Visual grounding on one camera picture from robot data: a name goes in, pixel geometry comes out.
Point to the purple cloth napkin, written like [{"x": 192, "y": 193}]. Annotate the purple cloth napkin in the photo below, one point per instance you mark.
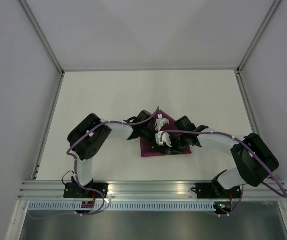
[{"x": 148, "y": 150}]

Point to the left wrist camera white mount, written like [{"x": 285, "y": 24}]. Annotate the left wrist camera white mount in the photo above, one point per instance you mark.
[{"x": 160, "y": 122}]

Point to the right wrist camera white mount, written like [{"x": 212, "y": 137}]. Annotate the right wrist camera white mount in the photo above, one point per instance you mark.
[{"x": 163, "y": 138}]

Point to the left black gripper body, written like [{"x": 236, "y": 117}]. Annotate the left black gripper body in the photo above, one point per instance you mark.
[{"x": 149, "y": 136}]

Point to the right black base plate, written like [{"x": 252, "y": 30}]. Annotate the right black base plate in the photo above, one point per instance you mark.
[{"x": 209, "y": 191}]

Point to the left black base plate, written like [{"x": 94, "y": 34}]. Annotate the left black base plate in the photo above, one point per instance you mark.
[{"x": 73, "y": 191}]

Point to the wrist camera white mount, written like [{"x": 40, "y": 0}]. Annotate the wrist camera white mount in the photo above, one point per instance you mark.
[
  {"x": 160, "y": 122},
  {"x": 163, "y": 138}
]

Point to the aluminium mounting rail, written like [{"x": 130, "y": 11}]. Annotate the aluminium mounting rail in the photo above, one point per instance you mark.
[{"x": 138, "y": 191}]

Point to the aluminium frame post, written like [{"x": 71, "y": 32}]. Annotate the aluminium frame post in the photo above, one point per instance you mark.
[
  {"x": 41, "y": 35},
  {"x": 259, "y": 34}
]

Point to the white slotted cable duct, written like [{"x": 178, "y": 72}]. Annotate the white slotted cable duct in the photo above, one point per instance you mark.
[{"x": 159, "y": 206}]

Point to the rear aluminium frame bar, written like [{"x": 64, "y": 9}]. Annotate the rear aluminium frame bar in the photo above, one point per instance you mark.
[{"x": 149, "y": 69}]

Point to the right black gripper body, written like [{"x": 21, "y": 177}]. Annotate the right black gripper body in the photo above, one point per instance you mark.
[{"x": 178, "y": 143}]

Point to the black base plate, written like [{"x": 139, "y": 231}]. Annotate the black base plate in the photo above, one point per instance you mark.
[
  {"x": 209, "y": 191},
  {"x": 73, "y": 191}
]

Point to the right aluminium frame post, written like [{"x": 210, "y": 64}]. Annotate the right aluminium frame post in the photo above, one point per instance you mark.
[{"x": 259, "y": 34}]

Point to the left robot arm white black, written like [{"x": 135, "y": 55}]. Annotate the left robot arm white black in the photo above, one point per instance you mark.
[{"x": 89, "y": 136}]

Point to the left aluminium frame post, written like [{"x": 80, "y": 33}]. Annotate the left aluminium frame post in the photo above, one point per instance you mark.
[{"x": 41, "y": 35}]

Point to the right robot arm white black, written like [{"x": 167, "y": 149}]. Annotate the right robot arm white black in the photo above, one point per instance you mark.
[{"x": 254, "y": 161}]

